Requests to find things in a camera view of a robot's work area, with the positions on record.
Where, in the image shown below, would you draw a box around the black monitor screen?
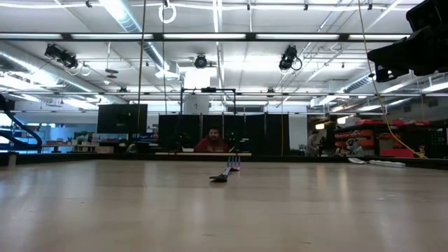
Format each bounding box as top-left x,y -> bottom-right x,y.
97,103 -> 148,134

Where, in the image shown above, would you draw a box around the black overhead light bar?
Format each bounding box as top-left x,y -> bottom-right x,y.
0,31 -> 411,43

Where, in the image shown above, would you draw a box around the black partition panels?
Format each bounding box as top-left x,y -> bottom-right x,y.
157,113 -> 291,157

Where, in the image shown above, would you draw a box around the black metal frame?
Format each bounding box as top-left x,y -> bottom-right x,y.
179,86 -> 237,116

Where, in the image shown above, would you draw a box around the black curved tube structure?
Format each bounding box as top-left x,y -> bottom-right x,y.
0,93 -> 43,153

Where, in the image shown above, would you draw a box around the iridescent blue purple fork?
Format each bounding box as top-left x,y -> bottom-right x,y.
209,155 -> 242,183

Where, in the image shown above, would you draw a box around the shelf with red bins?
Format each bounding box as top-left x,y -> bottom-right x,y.
331,118 -> 448,159

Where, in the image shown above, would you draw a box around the black ceiling-mounted camera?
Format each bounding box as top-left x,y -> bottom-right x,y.
43,43 -> 79,69
193,53 -> 209,69
278,45 -> 303,71

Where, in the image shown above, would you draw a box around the red box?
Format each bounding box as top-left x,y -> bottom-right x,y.
379,148 -> 415,159

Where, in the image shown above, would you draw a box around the black hanging cable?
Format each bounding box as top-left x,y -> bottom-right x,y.
135,0 -> 148,134

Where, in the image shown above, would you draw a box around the person standing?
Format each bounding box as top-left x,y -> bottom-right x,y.
305,130 -> 320,157

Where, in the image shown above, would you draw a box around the white speckled plate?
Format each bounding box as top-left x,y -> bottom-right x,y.
368,159 -> 407,169

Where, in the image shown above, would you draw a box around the person seated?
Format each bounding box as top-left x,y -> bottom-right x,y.
194,126 -> 230,153

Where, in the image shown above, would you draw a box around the yellow hanging cable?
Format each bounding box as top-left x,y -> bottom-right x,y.
356,0 -> 428,160

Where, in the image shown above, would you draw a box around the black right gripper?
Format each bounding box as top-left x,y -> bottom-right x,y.
367,23 -> 448,83

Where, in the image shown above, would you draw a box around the white coiled cable loop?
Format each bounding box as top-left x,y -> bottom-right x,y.
157,1 -> 177,25

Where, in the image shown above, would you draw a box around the silver ventilation duct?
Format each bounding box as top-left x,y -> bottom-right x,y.
99,0 -> 169,71

